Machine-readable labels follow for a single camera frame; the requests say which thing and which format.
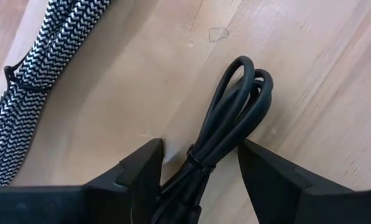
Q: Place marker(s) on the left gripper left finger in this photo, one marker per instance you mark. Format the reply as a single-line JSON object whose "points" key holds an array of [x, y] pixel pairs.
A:
{"points": [[135, 186]]}

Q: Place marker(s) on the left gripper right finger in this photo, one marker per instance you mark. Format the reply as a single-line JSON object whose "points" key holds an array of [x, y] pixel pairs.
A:
{"points": [[281, 193]]}

